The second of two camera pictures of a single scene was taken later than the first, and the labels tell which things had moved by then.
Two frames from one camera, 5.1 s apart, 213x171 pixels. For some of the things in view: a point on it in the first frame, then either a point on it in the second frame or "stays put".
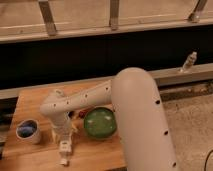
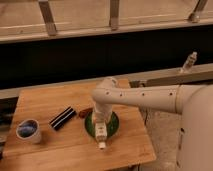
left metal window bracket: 48,17 stays put
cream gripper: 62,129 -> 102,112
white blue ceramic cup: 28,131 stays put
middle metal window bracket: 114,14 stays put
